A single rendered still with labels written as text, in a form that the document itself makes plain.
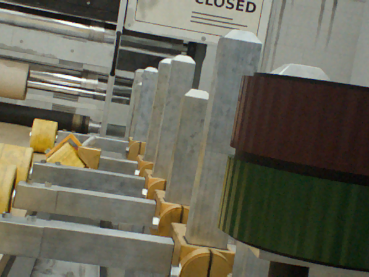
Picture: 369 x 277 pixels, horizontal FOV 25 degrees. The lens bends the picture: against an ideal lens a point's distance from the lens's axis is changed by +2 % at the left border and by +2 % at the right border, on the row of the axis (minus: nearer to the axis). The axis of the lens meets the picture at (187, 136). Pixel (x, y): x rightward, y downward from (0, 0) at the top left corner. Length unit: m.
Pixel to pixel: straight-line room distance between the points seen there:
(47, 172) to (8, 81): 1.54
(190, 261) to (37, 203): 0.35
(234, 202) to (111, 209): 0.80
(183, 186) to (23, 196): 0.20
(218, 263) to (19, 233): 0.19
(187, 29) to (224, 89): 2.05
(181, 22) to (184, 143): 1.81
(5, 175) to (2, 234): 0.24
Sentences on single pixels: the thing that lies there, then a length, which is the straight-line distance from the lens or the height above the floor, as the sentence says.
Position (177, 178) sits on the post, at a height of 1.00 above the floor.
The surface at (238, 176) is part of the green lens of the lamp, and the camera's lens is 0.24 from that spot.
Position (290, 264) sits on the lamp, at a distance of 0.26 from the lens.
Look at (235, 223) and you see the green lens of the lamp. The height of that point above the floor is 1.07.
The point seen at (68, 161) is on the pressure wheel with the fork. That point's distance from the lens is 1.51.
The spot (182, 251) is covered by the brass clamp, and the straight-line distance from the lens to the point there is 0.74.
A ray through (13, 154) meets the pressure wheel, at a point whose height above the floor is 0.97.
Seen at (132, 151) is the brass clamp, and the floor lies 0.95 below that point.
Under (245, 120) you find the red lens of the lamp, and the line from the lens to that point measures 0.24.
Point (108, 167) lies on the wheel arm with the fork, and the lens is 1.53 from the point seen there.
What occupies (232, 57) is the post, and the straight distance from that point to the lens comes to 0.74.
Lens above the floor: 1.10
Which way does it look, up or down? 3 degrees down
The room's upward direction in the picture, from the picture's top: 10 degrees clockwise
